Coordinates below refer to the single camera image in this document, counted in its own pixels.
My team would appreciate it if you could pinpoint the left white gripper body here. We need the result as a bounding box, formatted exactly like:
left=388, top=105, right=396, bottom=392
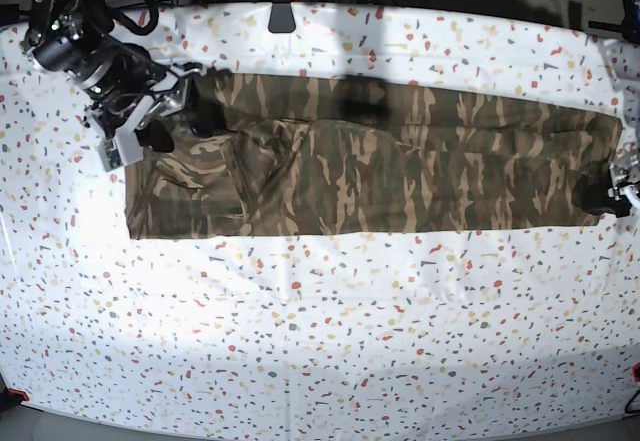
left=608, top=158, right=639, bottom=217

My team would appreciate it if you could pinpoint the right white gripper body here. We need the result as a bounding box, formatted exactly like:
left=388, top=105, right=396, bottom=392
left=86, top=62, right=206, bottom=139

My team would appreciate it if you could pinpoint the camouflage T-shirt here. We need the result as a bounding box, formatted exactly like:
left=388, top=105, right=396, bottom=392
left=125, top=72, right=622, bottom=239

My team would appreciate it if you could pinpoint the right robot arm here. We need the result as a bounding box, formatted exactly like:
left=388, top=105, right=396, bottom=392
left=23, top=0, right=224, bottom=152

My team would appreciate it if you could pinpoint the blue tool at right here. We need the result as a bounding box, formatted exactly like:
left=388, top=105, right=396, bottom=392
left=588, top=0, right=639, bottom=45

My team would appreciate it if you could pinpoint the red clamp right corner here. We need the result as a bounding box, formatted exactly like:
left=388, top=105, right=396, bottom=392
left=632, top=362, right=640, bottom=384

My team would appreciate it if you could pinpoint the red clamp corner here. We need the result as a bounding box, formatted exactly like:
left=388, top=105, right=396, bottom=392
left=7, top=388, right=29, bottom=404
left=632, top=362, right=640, bottom=384

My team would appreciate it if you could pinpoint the terrazzo pattern table cloth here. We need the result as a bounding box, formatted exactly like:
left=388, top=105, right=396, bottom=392
left=1, top=25, right=639, bottom=440

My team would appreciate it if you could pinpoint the red clamp left corner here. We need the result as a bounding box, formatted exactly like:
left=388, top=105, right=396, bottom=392
left=7, top=388, right=29, bottom=404

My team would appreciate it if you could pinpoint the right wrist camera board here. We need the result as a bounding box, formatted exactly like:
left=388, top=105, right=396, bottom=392
left=97, top=130, right=144, bottom=172

